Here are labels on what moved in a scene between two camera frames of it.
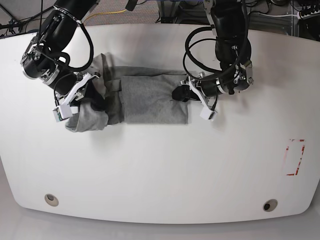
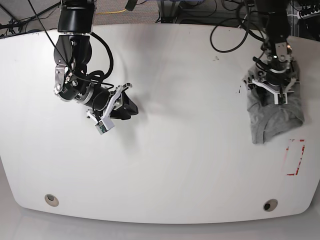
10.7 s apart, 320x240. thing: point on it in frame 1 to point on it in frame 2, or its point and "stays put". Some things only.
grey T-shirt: x=132 y=95 to x=270 y=120
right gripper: x=240 y=79 to x=276 y=64
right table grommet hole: x=270 y=205 stays put
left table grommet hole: x=51 y=199 stays put
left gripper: x=35 y=64 to x=68 y=87
